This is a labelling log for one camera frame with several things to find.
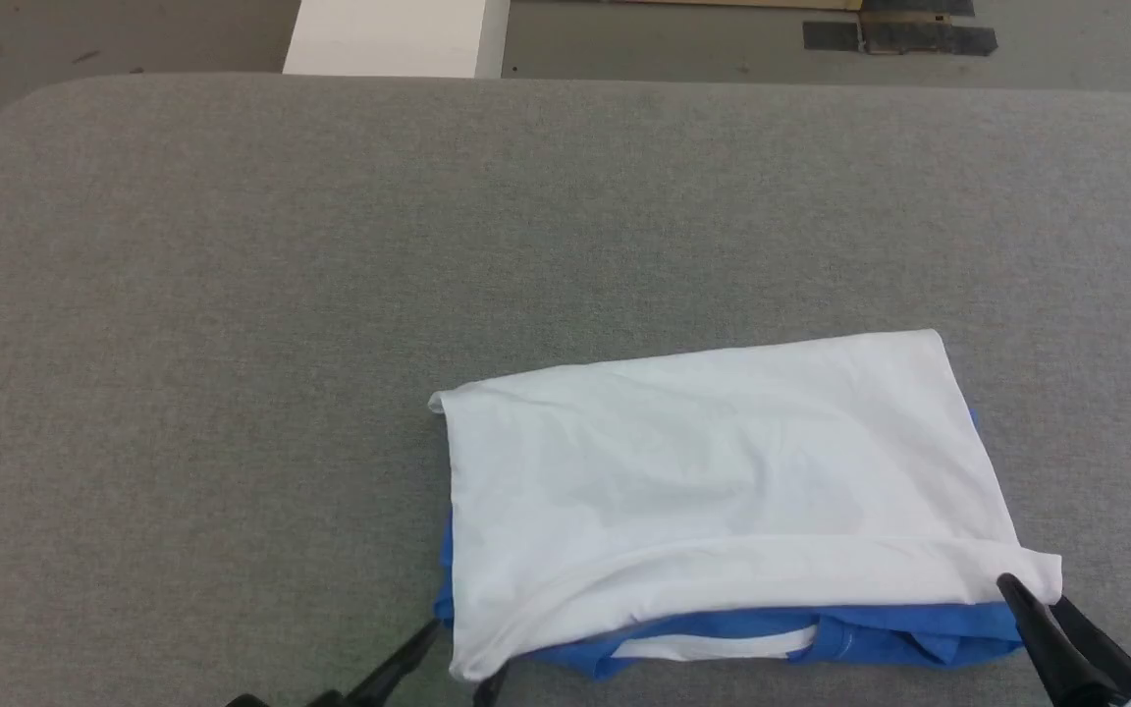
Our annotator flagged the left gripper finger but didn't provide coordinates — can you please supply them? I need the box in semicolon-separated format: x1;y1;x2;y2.
306;619;444;707
472;663;513;707

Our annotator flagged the blue and white T-shirt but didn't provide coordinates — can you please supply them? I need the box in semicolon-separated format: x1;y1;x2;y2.
428;329;1064;683

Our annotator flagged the white rectangular box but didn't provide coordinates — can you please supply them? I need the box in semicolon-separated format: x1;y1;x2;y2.
283;0;511;80

